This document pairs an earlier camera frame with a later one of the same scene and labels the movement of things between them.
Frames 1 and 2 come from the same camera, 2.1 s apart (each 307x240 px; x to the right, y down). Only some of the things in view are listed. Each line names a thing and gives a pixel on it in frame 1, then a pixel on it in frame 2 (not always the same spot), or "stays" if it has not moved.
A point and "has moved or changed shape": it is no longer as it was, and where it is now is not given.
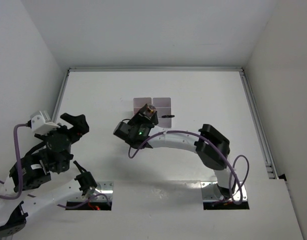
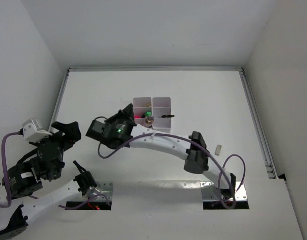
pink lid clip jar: (151, 108) has moved or changed shape
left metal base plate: (103, 188) stays
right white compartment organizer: (163, 107) stays
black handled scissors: (168, 116) stays
